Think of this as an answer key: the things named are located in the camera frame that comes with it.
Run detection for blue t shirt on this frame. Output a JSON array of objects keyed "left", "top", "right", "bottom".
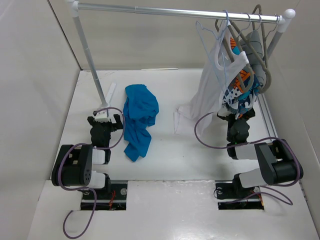
[{"left": 123, "top": 84, "right": 159, "bottom": 162}]

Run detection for grey garment on hanger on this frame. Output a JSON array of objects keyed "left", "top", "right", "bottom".
[{"left": 239, "top": 31, "right": 267, "bottom": 88}]

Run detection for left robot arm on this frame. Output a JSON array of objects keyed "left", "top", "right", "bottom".
[{"left": 51, "top": 114, "right": 123, "bottom": 199}]

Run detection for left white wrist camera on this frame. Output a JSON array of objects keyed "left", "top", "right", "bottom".
[{"left": 93, "top": 110, "right": 111, "bottom": 123}]

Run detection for white t shirt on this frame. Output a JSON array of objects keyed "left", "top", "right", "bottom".
[{"left": 174, "top": 20, "right": 249, "bottom": 135}]

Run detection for patterned blue orange shirt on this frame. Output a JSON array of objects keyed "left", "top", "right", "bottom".
[{"left": 218, "top": 36, "right": 260, "bottom": 119}]

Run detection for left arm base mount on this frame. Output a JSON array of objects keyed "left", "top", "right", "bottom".
[{"left": 80, "top": 180, "right": 128, "bottom": 211}]

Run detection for purple cable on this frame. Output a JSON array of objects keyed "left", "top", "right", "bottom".
[
  {"left": 56, "top": 106, "right": 126, "bottom": 240},
  {"left": 193, "top": 111, "right": 302, "bottom": 206}
]

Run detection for silver clothes rack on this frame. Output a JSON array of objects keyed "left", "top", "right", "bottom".
[{"left": 65, "top": 0, "right": 296, "bottom": 107}]

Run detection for grey velvet hanger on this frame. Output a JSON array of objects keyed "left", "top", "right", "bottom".
[{"left": 214, "top": 4, "right": 273, "bottom": 95}]

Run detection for white plastic strip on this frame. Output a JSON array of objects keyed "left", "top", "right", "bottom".
[{"left": 105, "top": 82, "right": 117, "bottom": 107}]

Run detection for light blue wire hanger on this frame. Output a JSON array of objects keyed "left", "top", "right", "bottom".
[{"left": 195, "top": 10, "right": 230, "bottom": 86}]

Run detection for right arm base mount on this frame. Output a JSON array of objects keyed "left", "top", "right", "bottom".
[{"left": 213, "top": 181, "right": 265, "bottom": 210}]

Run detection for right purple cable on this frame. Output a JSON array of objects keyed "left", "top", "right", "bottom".
[{"left": 193, "top": 111, "right": 302, "bottom": 206}]

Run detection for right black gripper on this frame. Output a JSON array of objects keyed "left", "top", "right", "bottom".
[{"left": 217, "top": 100, "right": 256, "bottom": 142}]

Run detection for aluminium rail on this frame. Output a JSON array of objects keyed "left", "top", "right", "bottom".
[{"left": 258, "top": 94, "right": 278, "bottom": 137}]

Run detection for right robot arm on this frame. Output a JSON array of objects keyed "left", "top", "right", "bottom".
[{"left": 217, "top": 109, "right": 304, "bottom": 197}]

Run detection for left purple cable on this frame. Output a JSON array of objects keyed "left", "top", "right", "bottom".
[{"left": 56, "top": 106, "right": 126, "bottom": 240}]

